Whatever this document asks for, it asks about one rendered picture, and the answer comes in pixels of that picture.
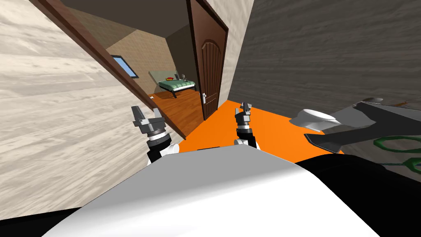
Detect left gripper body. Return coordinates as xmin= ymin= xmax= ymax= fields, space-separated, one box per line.
xmin=132 ymin=116 xmax=167 ymax=135

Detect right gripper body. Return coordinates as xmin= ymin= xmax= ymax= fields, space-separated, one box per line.
xmin=234 ymin=112 xmax=252 ymax=127

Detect green bed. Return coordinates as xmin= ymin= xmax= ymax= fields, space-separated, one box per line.
xmin=148 ymin=70 xmax=198 ymax=99

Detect blue window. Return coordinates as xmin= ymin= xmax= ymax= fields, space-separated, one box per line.
xmin=111 ymin=55 xmax=139 ymax=79

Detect dark brown door leaf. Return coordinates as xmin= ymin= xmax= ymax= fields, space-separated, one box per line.
xmin=186 ymin=0 xmax=229 ymax=121

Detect white toilet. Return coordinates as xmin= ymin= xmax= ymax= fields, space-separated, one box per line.
xmin=289 ymin=108 xmax=342 ymax=132

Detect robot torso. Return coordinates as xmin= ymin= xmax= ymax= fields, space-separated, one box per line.
xmin=41 ymin=144 xmax=382 ymax=237

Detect green ring-shaped object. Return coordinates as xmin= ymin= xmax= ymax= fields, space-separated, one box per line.
xmin=373 ymin=135 xmax=421 ymax=175

